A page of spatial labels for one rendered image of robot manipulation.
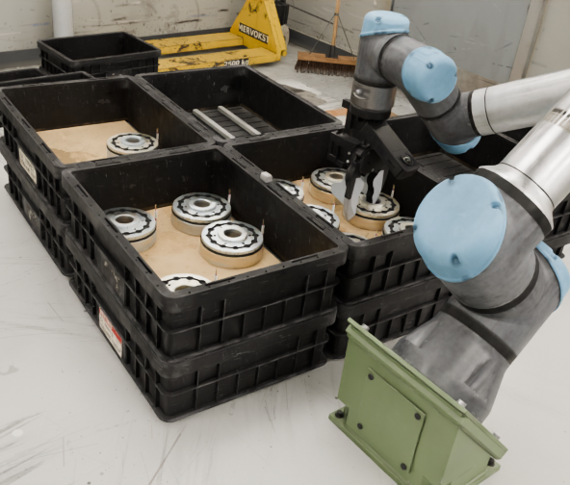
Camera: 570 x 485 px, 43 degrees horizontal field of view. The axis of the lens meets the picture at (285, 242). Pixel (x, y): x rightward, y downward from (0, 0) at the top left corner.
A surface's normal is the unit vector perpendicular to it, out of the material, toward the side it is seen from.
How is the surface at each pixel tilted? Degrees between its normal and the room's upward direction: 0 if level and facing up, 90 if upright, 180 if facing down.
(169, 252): 0
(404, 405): 90
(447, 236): 52
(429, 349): 27
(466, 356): 37
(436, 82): 90
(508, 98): 63
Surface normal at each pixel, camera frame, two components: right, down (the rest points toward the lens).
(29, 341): 0.11, -0.85
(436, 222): -0.63, -0.40
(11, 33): 0.65, 0.45
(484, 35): -0.75, 0.27
